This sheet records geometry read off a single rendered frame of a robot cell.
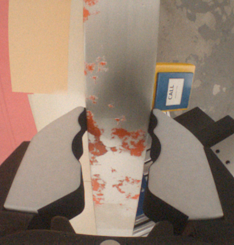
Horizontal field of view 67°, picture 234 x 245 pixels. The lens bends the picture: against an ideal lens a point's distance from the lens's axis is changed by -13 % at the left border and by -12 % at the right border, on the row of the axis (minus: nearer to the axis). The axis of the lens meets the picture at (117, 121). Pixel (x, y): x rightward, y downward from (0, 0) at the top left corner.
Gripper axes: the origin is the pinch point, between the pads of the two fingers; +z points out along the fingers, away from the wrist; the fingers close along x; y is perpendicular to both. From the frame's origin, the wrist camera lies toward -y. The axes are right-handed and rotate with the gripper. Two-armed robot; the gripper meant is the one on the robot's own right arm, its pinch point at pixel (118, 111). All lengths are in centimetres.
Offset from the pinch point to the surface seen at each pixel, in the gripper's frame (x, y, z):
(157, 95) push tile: 8.9, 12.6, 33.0
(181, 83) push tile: 14.8, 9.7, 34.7
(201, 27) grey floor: 63, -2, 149
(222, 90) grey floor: 99, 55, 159
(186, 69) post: 16.2, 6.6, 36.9
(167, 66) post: 10.9, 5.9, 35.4
